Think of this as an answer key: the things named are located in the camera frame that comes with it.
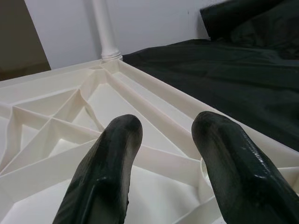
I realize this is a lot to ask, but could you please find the black cloth table cover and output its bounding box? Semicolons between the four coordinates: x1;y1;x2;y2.
121;0;299;150

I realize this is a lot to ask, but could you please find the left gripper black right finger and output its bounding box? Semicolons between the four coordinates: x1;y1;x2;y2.
191;110;299;224

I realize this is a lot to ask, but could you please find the white plastic table top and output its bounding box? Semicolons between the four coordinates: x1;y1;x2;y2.
0;59;299;224

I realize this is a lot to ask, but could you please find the white plastic table leg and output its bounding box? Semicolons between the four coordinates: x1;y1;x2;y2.
91;0;123;63

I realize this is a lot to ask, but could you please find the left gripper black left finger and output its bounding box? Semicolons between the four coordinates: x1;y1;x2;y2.
52;113;143;224

